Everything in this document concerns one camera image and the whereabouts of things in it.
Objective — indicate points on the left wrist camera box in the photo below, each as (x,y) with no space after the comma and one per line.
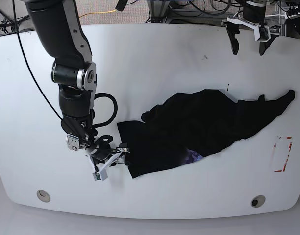
(262,33)

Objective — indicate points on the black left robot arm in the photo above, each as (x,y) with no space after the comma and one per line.
(252,17)

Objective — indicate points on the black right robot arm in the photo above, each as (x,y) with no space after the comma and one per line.
(59,30)

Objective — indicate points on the left table cable grommet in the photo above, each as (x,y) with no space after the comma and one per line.
(43,196)

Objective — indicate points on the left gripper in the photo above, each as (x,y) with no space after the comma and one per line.
(232,28)

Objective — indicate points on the aluminium frame stand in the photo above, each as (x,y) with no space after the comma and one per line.
(189,11)

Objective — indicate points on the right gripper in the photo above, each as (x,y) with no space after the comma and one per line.
(101,151)

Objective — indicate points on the right table cable grommet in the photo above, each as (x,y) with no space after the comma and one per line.
(258,201)

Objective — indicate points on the table cable grommet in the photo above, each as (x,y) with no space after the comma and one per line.
(43,196)
(258,201)

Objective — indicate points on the black graphic T-shirt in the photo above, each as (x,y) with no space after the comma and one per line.
(189,127)

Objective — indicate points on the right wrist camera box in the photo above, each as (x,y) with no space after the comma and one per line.
(100,175)

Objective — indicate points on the white power strip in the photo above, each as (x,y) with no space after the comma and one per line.
(293,13)

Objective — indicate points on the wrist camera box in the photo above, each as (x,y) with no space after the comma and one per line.
(262,33)
(100,175)

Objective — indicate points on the red tape rectangle marking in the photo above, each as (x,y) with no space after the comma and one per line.
(281,153)

